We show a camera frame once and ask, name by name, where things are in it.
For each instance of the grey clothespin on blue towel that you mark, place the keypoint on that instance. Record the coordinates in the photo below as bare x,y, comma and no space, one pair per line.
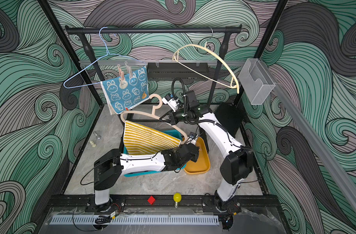
129,70

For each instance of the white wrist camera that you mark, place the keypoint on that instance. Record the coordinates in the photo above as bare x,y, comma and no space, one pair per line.
173,102
192,138

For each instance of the black clothes rack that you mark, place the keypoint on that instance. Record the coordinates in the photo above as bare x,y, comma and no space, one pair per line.
228,31

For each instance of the yellow striped towel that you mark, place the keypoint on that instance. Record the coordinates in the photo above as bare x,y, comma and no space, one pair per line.
142,140

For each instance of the cream chess pawn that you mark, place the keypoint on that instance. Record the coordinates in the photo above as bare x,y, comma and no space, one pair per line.
93,144

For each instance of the teal plastic basket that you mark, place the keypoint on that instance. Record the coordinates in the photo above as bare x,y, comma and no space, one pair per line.
173,133

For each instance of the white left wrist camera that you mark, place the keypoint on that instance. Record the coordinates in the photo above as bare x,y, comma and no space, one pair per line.
192,138

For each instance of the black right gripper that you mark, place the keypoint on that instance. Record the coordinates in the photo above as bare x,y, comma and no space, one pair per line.
173,120

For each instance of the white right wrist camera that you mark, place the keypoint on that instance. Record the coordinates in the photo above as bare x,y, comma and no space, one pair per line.
173,102

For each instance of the pink clothespin on blue towel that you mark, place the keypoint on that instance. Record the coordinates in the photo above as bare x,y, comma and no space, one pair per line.
122,81

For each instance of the red diamond marker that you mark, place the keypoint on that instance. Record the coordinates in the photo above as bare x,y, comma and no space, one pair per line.
151,200

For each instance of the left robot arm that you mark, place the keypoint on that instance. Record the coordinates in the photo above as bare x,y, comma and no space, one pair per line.
114,164

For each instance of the white slotted cable duct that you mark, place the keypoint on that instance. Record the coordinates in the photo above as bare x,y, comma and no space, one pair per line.
138,220

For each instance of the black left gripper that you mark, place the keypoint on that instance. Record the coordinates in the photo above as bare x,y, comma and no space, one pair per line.
194,157

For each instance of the silver chess pawn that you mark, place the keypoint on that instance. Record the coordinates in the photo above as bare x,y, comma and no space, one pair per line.
97,135

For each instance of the blue rabbit print towel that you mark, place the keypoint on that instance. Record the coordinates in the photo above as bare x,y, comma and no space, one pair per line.
120,100

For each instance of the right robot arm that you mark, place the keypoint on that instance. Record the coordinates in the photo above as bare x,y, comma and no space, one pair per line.
238,160

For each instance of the orange plastic tray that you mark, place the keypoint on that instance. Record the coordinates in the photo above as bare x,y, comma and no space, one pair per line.
203,163

